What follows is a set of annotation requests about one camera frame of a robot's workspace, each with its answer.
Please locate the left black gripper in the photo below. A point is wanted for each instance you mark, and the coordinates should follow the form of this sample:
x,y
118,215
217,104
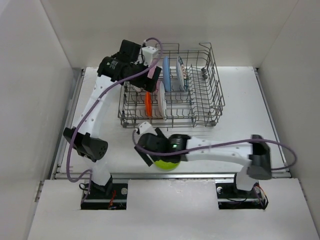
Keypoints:
x,y
149,84

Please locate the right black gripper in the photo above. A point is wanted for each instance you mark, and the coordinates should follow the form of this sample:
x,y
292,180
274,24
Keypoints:
x,y
146,157

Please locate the white plate dark line emblem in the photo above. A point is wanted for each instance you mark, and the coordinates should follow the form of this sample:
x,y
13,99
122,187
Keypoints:
x,y
161,97

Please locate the small green plate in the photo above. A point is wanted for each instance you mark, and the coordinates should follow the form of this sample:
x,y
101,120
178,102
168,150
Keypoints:
x,y
166,166

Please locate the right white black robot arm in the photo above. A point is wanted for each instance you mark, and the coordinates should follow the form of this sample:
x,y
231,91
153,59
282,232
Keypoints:
x,y
252,155

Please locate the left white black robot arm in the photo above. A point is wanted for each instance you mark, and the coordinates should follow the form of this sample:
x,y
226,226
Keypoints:
x,y
84,135

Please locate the white plate orange sunburst pattern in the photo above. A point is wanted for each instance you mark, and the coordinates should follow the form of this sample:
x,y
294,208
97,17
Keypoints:
x,y
137,89

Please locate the blue plate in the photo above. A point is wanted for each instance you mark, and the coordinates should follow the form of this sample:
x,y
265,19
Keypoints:
x,y
166,74

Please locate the small orange plate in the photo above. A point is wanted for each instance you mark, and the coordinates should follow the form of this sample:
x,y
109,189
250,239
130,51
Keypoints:
x,y
148,104

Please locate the white plate teal lettered rim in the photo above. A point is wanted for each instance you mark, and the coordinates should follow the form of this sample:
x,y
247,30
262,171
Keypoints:
x,y
182,74

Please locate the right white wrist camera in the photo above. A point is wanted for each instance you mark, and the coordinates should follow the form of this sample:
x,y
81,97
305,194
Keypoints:
x,y
145,127

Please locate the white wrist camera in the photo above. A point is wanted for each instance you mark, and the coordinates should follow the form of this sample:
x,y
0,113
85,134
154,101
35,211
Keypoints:
x,y
145,127
147,55

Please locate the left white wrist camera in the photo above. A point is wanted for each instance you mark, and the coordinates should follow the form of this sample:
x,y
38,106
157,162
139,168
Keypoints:
x,y
147,55

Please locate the grey wire dish rack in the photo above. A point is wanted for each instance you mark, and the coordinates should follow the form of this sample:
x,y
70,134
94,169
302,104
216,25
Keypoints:
x,y
201,106

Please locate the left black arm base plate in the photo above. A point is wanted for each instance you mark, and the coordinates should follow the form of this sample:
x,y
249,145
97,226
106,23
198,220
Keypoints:
x,y
114,199

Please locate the front aluminium rail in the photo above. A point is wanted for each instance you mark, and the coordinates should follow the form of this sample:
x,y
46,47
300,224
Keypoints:
x,y
153,176

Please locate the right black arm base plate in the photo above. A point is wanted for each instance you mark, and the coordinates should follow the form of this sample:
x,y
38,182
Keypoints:
x,y
231,198

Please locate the right aluminium rail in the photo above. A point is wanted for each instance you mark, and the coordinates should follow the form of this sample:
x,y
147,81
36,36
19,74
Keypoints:
x,y
280,149

